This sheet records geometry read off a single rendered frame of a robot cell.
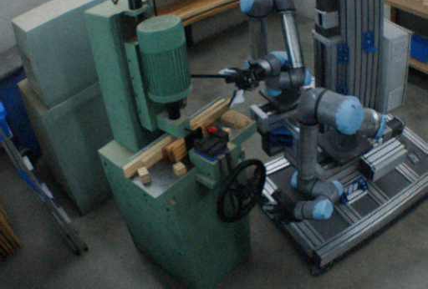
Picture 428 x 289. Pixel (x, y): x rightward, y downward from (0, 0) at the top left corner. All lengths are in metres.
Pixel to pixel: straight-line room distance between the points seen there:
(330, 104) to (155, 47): 0.65
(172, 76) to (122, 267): 1.39
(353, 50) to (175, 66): 0.81
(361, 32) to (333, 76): 0.27
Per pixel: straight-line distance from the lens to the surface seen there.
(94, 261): 2.70
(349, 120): 1.37
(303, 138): 1.54
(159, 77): 1.61
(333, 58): 1.95
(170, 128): 1.80
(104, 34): 1.75
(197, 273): 2.20
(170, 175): 1.74
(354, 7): 1.85
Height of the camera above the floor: 2.05
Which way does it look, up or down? 36 degrees down
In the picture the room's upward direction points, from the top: 8 degrees counter-clockwise
